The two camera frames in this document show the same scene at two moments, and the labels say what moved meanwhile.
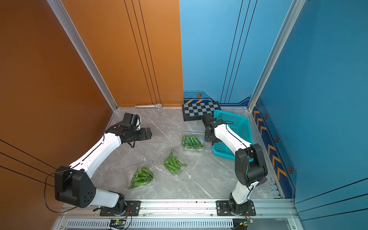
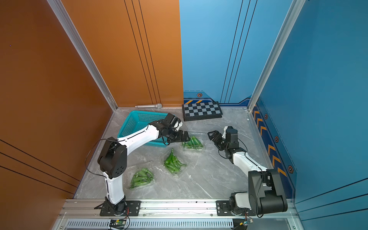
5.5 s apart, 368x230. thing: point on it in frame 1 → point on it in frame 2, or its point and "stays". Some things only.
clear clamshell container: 173,163 stays
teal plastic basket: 239,124 → 132,121
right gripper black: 208,139 → 215,140
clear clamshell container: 192,141 stays
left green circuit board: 117,224 stays
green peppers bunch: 142,177 stays
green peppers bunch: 192,142 stays
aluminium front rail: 91,209 stays
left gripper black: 144,135 → 180,138
